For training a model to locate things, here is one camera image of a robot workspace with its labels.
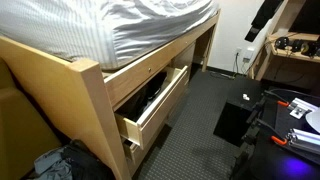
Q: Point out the mattress with white sheet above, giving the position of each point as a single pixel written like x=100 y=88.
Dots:
x=100 y=26

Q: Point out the grey and black clothes pile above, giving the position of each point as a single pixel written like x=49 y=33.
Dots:
x=73 y=163

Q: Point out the small white wall outlet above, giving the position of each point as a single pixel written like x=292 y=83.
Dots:
x=238 y=51

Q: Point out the small white object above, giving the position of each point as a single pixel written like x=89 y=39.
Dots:
x=246 y=97

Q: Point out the light wooden drawer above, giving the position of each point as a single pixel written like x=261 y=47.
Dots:
x=156 y=113

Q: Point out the large white wall plate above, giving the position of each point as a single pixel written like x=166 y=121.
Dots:
x=248 y=55

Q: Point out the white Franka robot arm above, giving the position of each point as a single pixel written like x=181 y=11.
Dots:
x=263 y=15

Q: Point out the closed wooden drawer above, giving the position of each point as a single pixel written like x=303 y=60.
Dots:
x=141 y=165

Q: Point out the black box stand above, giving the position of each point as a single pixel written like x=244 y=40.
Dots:
x=233 y=123

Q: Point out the black and yellow gadget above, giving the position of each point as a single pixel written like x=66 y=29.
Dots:
x=310 y=48

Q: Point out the dark clothes in drawer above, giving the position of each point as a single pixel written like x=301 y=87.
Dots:
x=140 y=100

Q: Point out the light wooden bed frame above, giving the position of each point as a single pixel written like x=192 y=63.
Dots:
x=83 y=100

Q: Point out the black monitor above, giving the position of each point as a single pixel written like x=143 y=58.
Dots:
x=308 y=16

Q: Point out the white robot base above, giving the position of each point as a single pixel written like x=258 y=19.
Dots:
x=315 y=120

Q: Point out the aluminium extrusion bar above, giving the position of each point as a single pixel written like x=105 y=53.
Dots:
x=301 y=108
x=305 y=140

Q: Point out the wooden desk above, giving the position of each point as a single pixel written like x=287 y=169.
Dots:
x=293 y=55

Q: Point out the slightly open wooden drawer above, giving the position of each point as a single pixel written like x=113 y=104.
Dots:
x=132 y=152

